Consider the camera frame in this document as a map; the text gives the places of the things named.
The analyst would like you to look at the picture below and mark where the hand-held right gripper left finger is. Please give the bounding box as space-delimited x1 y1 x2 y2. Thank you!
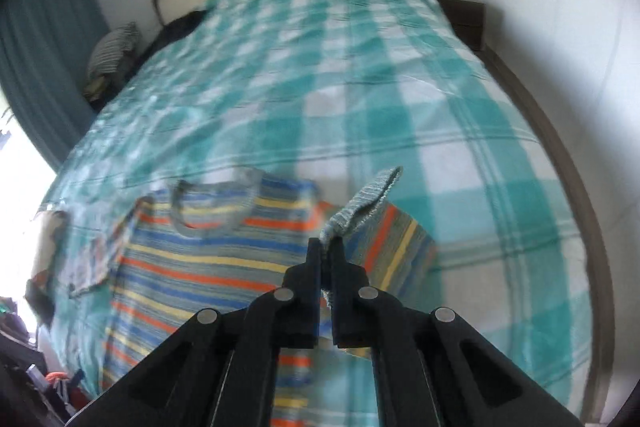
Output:
68 238 323 427

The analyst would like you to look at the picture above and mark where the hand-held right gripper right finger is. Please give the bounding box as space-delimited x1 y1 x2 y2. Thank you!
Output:
330 239 583 427

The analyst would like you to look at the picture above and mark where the striped small t-shirt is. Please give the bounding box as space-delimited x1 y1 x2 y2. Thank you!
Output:
67 166 438 427

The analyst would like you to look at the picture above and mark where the teal checkered blanket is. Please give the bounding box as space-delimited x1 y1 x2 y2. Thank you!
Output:
39 0 593 427

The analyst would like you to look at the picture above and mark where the dark wooden nightstand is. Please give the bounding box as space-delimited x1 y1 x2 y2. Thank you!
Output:
436 0 487 52

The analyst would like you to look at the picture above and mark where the striped pillow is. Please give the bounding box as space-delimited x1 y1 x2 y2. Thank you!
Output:
84 22 139 94

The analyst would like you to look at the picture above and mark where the teal curtain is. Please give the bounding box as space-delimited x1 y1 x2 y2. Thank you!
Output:
0 0 112 172

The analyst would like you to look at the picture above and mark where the dark bed frame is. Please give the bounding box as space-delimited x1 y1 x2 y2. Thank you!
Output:
470 47 615 423

